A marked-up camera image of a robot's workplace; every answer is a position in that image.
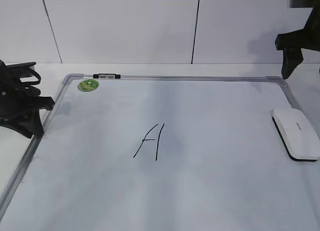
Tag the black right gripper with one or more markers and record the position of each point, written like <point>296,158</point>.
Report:
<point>292,42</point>

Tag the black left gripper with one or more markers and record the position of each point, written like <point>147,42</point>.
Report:
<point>20,103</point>

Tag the white board eraser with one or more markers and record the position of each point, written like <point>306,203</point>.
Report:
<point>299,136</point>

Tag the round green sticker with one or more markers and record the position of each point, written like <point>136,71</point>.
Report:
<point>88,85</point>

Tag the black hanging clip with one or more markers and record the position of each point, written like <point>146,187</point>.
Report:
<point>106,76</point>

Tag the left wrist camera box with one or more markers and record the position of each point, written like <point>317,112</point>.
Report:
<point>22,70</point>

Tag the white board with grey frame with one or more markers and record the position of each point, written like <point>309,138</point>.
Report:
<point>146,153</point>

